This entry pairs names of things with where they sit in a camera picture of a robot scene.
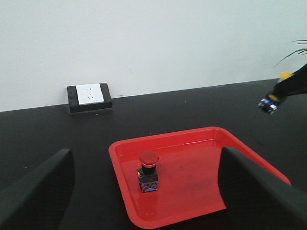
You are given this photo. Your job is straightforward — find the red plastic tray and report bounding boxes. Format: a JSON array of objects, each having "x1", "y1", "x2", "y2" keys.
[{"x1": 109, "y1": 127, "x2": 289, "y2": 229}]

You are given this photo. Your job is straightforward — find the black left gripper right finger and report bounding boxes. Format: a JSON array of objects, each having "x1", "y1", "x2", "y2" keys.
[{"x1": 218, "y1": 147, "x2": 307, "y2": 230}]

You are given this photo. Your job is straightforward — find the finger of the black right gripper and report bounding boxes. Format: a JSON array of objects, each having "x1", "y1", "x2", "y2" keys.
[{"x1": 274, "y1": 64, "x2": 307, "y2": 97}]

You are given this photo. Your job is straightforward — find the yellow mushroom push button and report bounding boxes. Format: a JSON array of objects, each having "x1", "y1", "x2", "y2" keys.
[{"x1": 257, "y1": 71, "x2": 294, "y2": 115}]

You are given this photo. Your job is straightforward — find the potted green plant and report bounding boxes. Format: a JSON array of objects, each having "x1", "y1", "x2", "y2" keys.
[{"x1": 274, "y1": 39, "x2": 307, "y2": 67}]

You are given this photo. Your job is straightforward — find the black white power socket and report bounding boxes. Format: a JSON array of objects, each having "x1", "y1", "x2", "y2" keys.
[{"x1": 67, "y1": 83, "x2": 113, "y2": 114}]

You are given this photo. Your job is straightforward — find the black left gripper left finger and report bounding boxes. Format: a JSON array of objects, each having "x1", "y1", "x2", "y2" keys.
[{"x1": 0, "y1": 149, "x2": 75, "y2": 230}]

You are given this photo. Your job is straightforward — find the red mushroom push button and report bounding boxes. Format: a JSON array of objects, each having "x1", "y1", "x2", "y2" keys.
[{"x1": 137, "y1": 151, "x2": 159, "y2": 193}]

